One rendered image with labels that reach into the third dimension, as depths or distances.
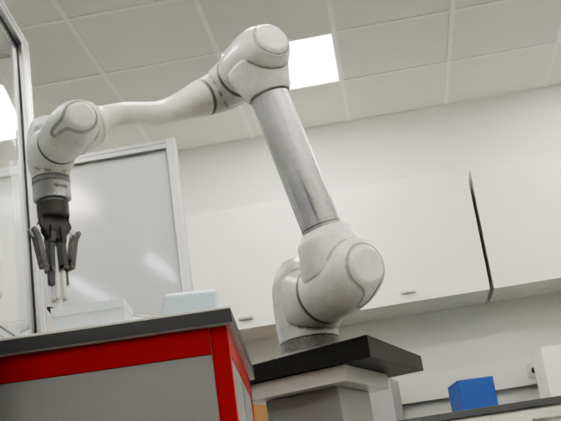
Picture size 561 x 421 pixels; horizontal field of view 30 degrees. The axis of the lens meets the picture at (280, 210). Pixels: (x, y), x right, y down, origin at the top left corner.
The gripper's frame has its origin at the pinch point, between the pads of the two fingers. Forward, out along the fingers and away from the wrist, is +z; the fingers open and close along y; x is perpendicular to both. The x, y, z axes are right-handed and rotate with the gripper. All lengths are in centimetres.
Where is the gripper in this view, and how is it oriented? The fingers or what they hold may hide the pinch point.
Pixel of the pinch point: (58, 286)
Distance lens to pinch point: 245.4
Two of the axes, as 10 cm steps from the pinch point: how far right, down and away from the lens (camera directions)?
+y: 7.4, 1.1, 6.6
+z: 1.4, 9.4, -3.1
